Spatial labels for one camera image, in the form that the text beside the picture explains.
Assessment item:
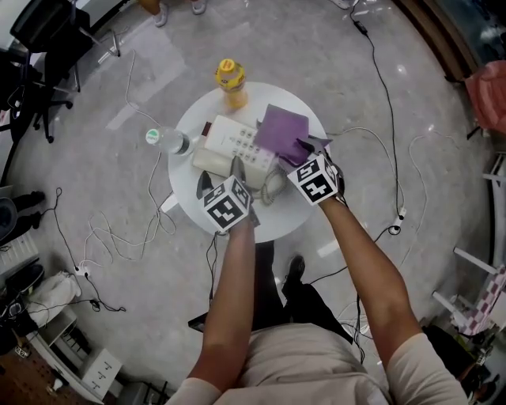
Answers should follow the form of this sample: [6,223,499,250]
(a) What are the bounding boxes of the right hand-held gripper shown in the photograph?
[286,138,347,207]

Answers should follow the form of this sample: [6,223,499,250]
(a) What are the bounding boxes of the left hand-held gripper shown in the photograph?
[197,155,262,234]

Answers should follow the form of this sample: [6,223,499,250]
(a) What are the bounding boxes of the purple cloth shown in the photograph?
[252,103,334,167]

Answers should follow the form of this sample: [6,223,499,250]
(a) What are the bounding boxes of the person's left forearm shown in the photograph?
[185,215,257,380]

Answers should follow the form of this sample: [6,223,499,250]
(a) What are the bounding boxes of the person's right forearm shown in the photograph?
[322,197,422,373]

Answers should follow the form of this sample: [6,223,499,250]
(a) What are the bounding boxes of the pink checkered cloth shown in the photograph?
[470,264,506,337]

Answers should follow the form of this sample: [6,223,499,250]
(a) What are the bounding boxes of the white telephone base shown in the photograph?
[199,114,278,190]

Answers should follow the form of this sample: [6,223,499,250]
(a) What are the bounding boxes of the clear water bottle green cap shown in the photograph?
[145,126,194,156]

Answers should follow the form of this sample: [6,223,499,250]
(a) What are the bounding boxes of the yellow juice bottle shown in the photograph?
[214,58,249,110]

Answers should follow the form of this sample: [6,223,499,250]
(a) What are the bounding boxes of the person's black shoe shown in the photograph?
[285,255,306,282]

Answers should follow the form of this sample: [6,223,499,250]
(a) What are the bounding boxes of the person's black trousers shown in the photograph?
[187,240,355,345]

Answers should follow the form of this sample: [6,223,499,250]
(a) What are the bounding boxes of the pink armchair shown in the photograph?
[464,59,506,134]

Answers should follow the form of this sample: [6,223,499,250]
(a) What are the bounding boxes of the black office chair on wheels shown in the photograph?
[0,49,82,144]

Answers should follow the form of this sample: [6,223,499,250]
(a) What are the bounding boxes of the white plastic bag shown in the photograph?
[27,271,83,317]

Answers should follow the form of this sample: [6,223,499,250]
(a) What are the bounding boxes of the person's beige shirt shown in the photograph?
[165,322,470,405]

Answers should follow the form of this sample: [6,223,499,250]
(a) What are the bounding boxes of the grey round bin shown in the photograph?
[0,197,19,246]

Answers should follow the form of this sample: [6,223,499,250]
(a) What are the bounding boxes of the white plastic drawer unit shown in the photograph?
[81,347,123,400]

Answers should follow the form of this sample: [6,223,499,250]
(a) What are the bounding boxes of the tangled white floor cable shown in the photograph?
[84,152,178,262]

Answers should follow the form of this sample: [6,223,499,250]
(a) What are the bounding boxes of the black cable with adapter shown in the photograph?
[349,0,404,237]

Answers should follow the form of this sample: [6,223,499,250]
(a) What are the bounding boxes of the thin black floor cable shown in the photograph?
[52,187,127,313]

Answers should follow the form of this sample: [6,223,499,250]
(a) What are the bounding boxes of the white metal rack frame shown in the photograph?
[432,247,499,321]

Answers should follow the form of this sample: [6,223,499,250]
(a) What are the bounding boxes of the black chair with metal frame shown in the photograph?
[9,0,122,59]

